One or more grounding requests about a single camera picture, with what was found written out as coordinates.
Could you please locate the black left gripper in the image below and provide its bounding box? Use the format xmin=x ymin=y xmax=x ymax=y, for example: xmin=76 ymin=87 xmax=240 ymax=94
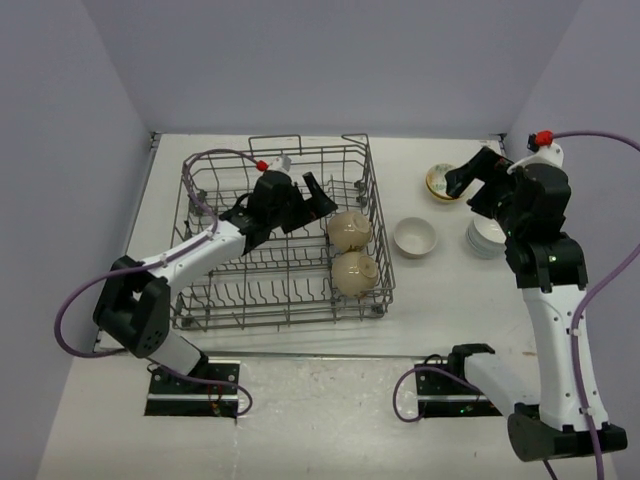
xmin=268 ymin=172 xmax=336 ymax=233

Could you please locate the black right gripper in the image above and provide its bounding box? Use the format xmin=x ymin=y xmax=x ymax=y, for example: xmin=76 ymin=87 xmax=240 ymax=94
xmin=446 ymin=146 xmax=524 ymax=235

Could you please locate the yellow green patterned bowl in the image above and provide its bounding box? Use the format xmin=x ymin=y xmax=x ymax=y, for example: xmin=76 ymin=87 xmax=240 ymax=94
xmin=428 ymin=190 xmax=458 ymax=204

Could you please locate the cream floral patterned bowl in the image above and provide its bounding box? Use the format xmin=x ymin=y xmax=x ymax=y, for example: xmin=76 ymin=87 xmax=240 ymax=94
xmin=425 ymin=163 xmax=455 ymax=197

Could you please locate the beige bowl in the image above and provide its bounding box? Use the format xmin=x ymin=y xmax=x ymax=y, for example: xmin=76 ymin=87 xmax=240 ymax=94
xmin=327 ymin=211 xmax=372 ymax=253
xmin=393 ymin=217 xmax=438 ymax=259
xmin=332 ymin=251 xmax=379 ymax=298

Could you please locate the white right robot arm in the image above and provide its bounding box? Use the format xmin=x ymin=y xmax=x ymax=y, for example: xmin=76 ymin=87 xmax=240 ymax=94
xmin=445 ymin=147 xmax=628 ymax=462

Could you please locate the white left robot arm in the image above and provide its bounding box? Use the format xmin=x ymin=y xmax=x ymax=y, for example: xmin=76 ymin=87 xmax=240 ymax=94
xmin=93 ymin=171 xmax=337 ymax=393

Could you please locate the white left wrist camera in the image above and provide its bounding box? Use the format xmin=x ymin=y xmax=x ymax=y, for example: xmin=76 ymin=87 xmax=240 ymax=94
xmin=268 ymin=154 xmax=292 ymax=175

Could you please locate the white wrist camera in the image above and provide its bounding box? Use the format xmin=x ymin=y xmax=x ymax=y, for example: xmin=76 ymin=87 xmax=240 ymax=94
xmin=268 ymin=154 xmax=292 ymax=175
xmin=507 ymin=130 xmax=564 ymax=175

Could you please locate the grey wire dish rack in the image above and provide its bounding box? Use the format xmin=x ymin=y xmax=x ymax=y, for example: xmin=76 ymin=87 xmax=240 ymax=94
xmin=171 ymin=134 xmax=395 ymax=332

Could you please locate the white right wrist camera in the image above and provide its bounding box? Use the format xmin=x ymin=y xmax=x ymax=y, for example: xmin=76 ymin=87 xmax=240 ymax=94
xmin=507 ymin=130 xmax=564 ymax=175

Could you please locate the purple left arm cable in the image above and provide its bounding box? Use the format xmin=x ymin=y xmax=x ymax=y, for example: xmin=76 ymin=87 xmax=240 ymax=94
xmin=53 ymin=148 xmax=271 ymax=417

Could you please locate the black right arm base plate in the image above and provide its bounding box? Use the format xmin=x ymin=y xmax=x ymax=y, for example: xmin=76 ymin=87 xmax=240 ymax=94
xmin=415 ymin=371 xmax=501 ymax=419

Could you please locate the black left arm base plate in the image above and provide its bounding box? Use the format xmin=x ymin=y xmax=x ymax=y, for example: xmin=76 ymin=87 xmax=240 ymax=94
xmin=144 ymin=365 xmax=239 ymax=418

